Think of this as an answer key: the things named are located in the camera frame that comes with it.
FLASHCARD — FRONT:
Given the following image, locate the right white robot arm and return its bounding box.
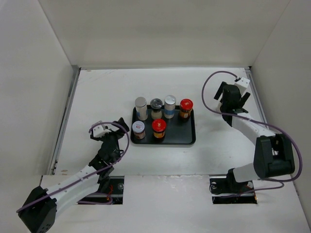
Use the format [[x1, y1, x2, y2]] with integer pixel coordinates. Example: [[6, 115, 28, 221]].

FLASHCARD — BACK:
[[214, 82, 295, 192]]

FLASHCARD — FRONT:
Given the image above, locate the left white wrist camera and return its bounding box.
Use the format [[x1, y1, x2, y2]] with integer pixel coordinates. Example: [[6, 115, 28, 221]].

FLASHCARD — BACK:
[[89, 120, 111, 138]]

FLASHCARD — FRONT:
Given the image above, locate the red lid sauce jar front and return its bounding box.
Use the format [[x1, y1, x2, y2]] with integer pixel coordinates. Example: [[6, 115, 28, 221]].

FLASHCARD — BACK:
[[152, 119, 167, 140]]

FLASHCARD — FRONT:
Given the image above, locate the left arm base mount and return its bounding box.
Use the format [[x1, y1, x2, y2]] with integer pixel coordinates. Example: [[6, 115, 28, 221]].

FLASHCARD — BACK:
[[77, 176, 125, 205]]

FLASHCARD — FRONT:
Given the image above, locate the white lid small spice jar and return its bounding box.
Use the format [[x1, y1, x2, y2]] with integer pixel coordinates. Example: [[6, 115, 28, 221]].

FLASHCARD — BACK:
[[132, 121, 146, 140]]

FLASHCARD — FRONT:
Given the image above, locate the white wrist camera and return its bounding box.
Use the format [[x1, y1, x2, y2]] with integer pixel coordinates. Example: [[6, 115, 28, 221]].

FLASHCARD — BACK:
[[89, 120, 111, 138], [234, 77, 250, 94]]

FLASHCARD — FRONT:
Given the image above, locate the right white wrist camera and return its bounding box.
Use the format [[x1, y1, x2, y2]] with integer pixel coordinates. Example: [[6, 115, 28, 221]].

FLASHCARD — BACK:
[[234, 77, 250, 94]]

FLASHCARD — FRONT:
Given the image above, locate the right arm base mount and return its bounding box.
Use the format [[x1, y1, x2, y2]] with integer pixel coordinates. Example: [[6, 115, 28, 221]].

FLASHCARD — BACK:
[[209, 169, 257, 204]]

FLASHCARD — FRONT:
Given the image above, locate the white cap blue label bottle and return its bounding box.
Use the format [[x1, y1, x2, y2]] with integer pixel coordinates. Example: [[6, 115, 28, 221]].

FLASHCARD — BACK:
[[164, 95, 176, 119]]

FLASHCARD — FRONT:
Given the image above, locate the silver lid salt jar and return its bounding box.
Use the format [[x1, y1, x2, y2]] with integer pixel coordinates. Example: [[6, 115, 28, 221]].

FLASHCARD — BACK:
[[135, 97, 148, 121]]

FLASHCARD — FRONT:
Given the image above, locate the black cap small bottle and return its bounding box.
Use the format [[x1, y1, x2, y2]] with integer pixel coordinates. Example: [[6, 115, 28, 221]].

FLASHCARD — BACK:
[[215, 102, 222, 114]]

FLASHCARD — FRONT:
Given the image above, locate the clear lid pepper shaker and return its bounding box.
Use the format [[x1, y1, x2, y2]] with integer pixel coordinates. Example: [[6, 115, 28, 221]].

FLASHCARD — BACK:
[[150, 98, 163, 120]]

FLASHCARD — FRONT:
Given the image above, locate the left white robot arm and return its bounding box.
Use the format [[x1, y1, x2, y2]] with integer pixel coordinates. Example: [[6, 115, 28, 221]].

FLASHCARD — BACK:
[[17, 118, 130, 233]]

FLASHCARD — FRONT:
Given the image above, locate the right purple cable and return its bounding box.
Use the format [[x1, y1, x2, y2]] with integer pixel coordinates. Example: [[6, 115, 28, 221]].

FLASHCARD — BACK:
[[201, 70, 303, 195]]

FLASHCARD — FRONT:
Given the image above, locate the red lid sauce jar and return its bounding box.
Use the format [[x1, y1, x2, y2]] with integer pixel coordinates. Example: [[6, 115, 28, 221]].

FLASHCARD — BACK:
[[152, 119, 167, 140], [179, 99, 193, 120]]

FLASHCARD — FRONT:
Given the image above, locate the black plastic tray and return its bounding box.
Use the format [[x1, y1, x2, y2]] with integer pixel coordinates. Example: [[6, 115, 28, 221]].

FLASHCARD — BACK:
[[130, 105, 196, 146]]

